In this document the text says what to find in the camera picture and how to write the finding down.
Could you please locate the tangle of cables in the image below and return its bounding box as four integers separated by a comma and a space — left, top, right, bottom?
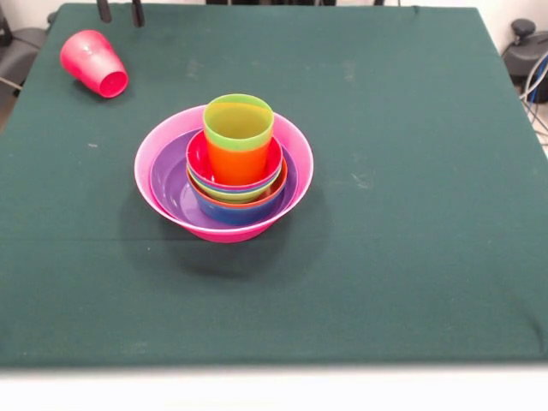
519, 53, 548, 149

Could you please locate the orange bowl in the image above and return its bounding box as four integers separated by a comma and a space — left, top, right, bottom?
186, 157, 289, 210

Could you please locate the light blue bowl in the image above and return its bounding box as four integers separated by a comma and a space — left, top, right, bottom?
190, 179, 288, 227

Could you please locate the dark green tablecloth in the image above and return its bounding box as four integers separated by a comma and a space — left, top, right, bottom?
0, 3, 548, 369

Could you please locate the purple bowl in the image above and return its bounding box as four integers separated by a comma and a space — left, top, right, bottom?
149, 128, 300, 229

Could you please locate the dark blue bowl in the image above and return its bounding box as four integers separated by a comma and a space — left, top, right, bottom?
187, 164, 283, 194

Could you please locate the green cup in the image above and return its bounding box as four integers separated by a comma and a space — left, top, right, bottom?
202, 93, 275, 152

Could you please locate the orange cup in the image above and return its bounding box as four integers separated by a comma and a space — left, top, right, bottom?
206, 139, 271, 187

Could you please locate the small pinkish red bowl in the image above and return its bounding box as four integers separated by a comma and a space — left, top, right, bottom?
185, 129, 284, 192

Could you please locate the green bowl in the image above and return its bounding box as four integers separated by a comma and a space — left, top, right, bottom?
188, 169, 283, 205

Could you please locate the pinkish red cup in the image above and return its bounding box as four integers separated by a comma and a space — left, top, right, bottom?
59, 28, 130, 99

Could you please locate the large pink bowl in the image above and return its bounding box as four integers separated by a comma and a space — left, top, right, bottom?
134, 104, 315, 244

